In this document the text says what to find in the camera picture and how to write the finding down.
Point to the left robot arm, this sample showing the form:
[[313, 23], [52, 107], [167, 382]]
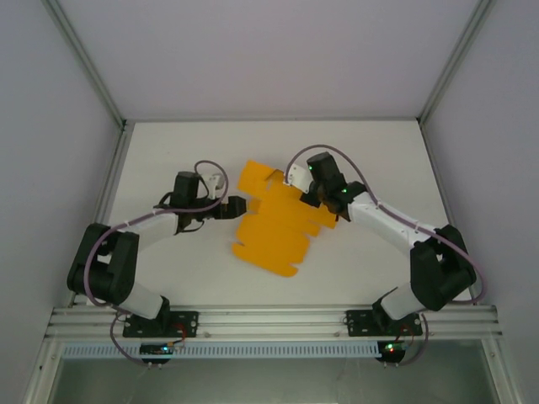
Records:
[[147, 229]]

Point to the small controller circuit board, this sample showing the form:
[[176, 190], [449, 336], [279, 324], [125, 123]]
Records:
[[158, 349], [391, 347]]

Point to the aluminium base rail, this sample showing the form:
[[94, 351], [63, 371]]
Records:
[[269, 322]]

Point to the aluminium frame profile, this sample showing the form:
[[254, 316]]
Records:
[[84, 63], [455, 63]]

